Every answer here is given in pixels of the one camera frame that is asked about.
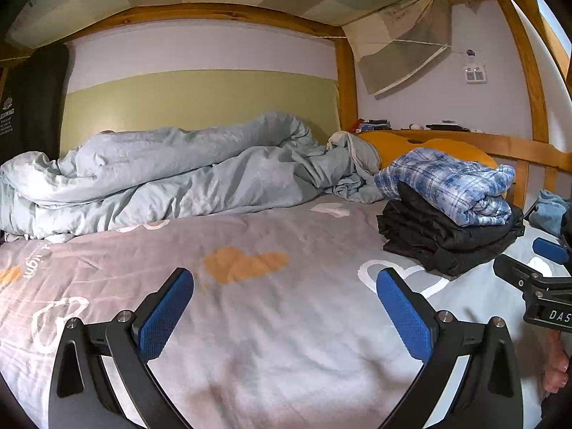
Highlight wooden bunk bed frame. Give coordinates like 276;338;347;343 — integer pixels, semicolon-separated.
0;0;572;211

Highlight black hanging garment bag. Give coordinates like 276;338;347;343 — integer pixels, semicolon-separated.
0;45;70;163

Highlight white wall socket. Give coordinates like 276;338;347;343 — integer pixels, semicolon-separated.
463;63;487;84

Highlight person right hand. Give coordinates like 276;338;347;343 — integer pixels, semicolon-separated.
542;329;569;394

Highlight grey crumpled duvet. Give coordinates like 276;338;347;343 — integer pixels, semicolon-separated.
1;112;382;239

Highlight black puffer jacket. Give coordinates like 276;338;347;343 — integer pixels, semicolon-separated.
377;182;524;278

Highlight light blue cloth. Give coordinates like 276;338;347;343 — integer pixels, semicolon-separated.
528;190;571;236

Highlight yellow pillow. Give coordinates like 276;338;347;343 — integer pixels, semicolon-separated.
359;131;497;168

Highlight blue plaid shirt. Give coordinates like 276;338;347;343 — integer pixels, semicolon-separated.
374;147;516;227

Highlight grey bed sheet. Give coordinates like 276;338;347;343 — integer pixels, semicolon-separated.
1;197;545;428

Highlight hanging checkered cloth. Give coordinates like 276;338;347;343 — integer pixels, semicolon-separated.
342;0;467;96

